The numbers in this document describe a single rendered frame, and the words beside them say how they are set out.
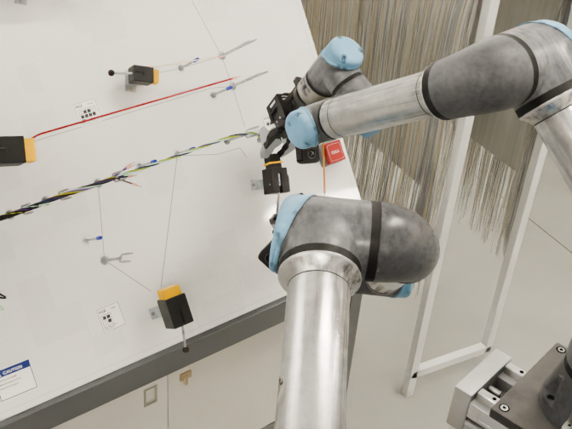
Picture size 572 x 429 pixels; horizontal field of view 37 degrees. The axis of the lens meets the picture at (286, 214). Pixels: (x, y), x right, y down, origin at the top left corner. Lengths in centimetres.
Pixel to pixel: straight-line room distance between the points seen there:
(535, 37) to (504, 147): 146
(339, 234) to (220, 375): 97
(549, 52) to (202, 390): 114
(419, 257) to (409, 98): 30
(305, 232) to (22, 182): 75
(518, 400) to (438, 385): 168
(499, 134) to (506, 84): 152
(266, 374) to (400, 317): 124
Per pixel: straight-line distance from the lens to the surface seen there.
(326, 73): 171
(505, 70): 134
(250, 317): 196
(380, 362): 316
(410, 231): 121
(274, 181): 191
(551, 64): 141
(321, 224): 118
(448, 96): 135
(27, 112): 180
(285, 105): 185
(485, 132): 291
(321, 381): 106
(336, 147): 209
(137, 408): 199
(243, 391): 219
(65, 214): 179
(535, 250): 389
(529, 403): 145
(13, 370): 176
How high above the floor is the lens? 215
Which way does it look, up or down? 34 degrees down
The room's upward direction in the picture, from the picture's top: 5 degrees clockwise
